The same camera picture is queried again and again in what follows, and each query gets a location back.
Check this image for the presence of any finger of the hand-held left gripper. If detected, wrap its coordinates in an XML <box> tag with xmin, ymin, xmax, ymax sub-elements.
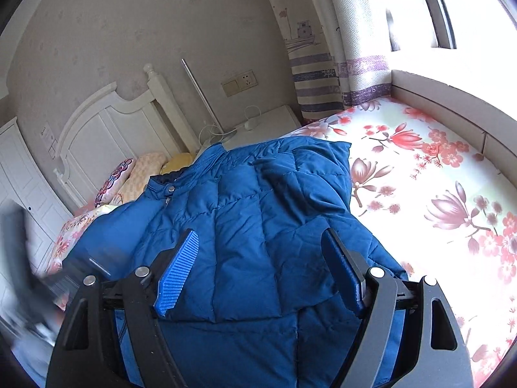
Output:
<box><xmin>38</xmin><ymin>256</ymin><xmax>111</xmax><ymax>304</ymax></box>

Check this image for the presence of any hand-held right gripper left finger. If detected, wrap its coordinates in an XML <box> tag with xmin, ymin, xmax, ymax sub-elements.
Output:
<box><xmin>46</xmin><ymin>230</ymin><xmax>200</xmax><ymax>388</ymax></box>

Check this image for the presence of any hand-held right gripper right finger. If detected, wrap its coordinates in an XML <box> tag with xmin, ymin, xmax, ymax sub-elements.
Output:
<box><xmin>321</xmin><ymin>227</ymin><xmax>473</xmax><ymax>388</ymax></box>

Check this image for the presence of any blue puffer jacket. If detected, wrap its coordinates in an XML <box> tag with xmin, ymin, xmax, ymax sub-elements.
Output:
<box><xmin>62</xmin><ymin>136</ymin><xmax>408</xmax><ymax>388</ymax></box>

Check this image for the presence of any white wardrobe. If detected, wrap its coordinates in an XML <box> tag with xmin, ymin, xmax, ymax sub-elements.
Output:
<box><xmin>0</xmin><ymin>117</ymin><xmax>73</xmax><ymax>332</ymax></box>

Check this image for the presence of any purple floral pillow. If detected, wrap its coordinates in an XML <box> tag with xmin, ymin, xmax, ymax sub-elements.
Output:
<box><xmin>95</xmin><ymin>158</ymin><xmax>136</xmax><ymax>207</ymax></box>

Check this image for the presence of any yellow pillow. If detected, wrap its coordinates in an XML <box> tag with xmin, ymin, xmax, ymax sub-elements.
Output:
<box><xmin>162</xmin><ymin>153</ymin><xmax>194</xmax><ymax>174</ymax></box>

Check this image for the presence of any floral bed sheet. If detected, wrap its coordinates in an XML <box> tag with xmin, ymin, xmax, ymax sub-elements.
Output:
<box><xmin>40</xmin><ymin>99</ymin><xmax>517</xmax><ymax>388</ymax></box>

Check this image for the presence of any peach pillow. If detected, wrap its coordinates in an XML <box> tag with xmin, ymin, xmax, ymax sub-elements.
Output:
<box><xmin>111</xmin><ymin>152</ymin><xmax>167</xmax><ymax>207</ymax></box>

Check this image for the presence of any white wooden headboard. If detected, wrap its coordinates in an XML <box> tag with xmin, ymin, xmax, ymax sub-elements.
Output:
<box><xmin>54</xmin><ymin>63</ymin><xmax>190</xmax><ymax>207</ymax></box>

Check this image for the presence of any white nightstand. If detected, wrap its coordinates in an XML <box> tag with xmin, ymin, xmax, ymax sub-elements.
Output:
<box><xmin>226</xmin><ymin>105</ymin><xmax>301</xmax><ymax>150</ymax></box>

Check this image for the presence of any metal rod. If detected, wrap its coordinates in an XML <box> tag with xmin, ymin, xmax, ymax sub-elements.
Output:
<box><xmin>180</xmin><ymin>59</ymin><xmax>223</xmax><ymax>136</ymax></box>

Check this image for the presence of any beige window sill ledge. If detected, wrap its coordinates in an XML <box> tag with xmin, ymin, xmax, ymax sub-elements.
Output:
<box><xmin>390</xmin><ymin>69</ymin><xmax>517</xmax><ymax>172</ymax></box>

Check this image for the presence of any ship print striped curtain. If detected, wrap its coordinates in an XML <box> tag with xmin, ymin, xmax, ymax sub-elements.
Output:
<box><xmin>258</xmin><ymin>0</ymin><xmax>345</xmax><ymax>124</ymax></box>

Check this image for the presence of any white cable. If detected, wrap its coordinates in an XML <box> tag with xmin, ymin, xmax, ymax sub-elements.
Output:
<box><xmin>241</xmin><ymin>105</ymin><xmax>262</xmax><ymax>131</ymax></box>

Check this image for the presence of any dark window frame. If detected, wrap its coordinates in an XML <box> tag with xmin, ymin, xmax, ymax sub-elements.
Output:
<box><xmin>412</xmin><ymin>0</ymin><xmax>459</xmax><ymax>49</ymax></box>

